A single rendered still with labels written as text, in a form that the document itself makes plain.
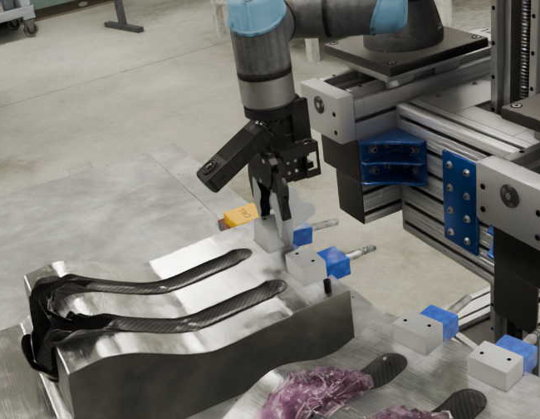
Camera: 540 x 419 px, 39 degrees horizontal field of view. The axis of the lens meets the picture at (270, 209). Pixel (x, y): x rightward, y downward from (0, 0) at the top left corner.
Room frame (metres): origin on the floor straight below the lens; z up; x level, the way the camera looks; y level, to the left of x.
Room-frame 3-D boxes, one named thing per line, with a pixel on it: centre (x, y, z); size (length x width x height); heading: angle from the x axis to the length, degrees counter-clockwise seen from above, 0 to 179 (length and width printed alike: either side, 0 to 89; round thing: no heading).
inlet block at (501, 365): (0.72, -0.27, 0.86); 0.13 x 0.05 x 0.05; 131
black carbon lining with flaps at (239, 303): (0.87, 0.17, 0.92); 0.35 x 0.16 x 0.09; 113
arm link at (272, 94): (1.02, -0.02, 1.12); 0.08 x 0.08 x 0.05
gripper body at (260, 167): (1.02, -0.03, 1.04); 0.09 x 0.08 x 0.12; 113
